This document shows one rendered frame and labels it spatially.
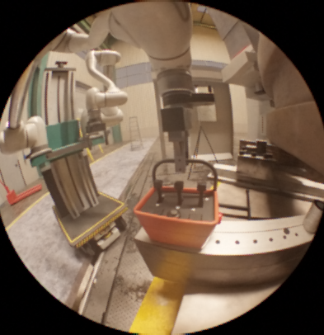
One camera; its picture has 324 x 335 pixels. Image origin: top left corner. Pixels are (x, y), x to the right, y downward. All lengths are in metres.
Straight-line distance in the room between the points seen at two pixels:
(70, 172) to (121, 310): 1.21
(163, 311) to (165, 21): 1.14
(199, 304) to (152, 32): 0.83
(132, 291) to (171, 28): 1.19
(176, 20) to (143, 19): 0.04
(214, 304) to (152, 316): 0.46
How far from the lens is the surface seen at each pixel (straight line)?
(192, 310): 0.68
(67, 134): 1.13
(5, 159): 6.23
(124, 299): 1.06
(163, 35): 0.20
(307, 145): 0.66
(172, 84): 0.28
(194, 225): 0.25
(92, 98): 0.80
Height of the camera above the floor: 0.99
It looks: 19 degrees down
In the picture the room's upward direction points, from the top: 7 degrees counter-clockwise
